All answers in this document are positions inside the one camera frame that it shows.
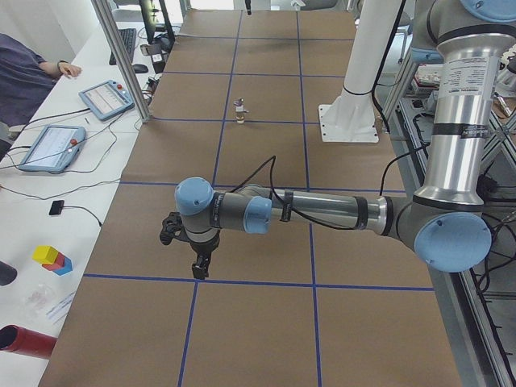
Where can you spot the person in dark shirt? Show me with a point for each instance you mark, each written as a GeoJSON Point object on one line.
{"type": "Point", "coordinates": [26, 80]}

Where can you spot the red block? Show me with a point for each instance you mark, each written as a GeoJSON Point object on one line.
{"type": "Point", "coordinates": [57, 264]}

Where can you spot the black monitor stand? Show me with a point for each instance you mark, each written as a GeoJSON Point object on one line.
{"type": "Point", "coordinates": [150, 14]}

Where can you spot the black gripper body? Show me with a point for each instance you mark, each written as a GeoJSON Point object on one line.
{"type": "Point", "coordinates": [204, 246]}

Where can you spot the black computer mouse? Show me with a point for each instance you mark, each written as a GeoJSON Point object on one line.
{"type": "Point", "coordinates": [140, 68]}

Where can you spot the aluminium frame post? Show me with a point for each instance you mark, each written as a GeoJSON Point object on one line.
{"type": "Point", "coordinates": [111, 32]}

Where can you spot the dark grey cylinder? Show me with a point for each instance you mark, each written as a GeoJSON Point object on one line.
{"type": "Point", "coordinates": [7, 274]}

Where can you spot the small black box device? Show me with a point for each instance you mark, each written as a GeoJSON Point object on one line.
{"type": "Point", "coordinates": [56, 207]}

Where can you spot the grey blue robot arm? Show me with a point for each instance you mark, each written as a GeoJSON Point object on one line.
{"type": "Point", "coordinates": [279, 66]}

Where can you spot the far teach pendant tablet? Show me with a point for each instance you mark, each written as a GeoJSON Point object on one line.
{"type": "Point", "coordinates": [107, 99]}

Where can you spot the near teach pendant tablet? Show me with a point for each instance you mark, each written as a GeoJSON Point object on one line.
{"type": "Point", "coordinates": [54, 149]}

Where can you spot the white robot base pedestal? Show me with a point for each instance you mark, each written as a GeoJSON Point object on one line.
{"type": "Point", "coordinates": [350, 118]}

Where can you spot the clear plastic bag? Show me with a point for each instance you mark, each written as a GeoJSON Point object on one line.
{"type": "Point", "coordinates": [37, 301]}

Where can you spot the blue block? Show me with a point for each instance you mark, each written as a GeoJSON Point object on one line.
{"type": "Point", "coordinates": [67, 267]}

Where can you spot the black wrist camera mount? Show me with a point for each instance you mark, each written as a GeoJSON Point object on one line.
{"type": "Point", "coordinates": [173, 228]}

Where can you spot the red cylinder tube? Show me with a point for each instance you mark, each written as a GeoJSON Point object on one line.
{"type": "Point", "coordinates": [22, 341]}

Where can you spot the yellow block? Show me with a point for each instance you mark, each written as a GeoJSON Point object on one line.
{"type": "Point", "coordinates": [45, 254]}

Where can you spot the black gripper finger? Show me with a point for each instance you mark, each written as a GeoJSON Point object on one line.
{"type": "Point", "coordinates": [248, 4]}
{"type": "Point", "coordinates": [199, 267]}
{"type": "Point", "coordinates": [204, 266]}

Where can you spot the aluminium frame rack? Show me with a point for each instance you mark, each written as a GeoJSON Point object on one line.
{"type": "Point", "coordinates": [478, 305]}

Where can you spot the black keyboard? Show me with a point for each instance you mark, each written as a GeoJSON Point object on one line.
{"type": "Point", "coordinates": [128, 37]}

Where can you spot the teach pendant tablet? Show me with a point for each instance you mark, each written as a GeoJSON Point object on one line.
{"type": "Point", "coordinates": [107, 99]}
{"type": "Point", "coordinates": [54, 149]}

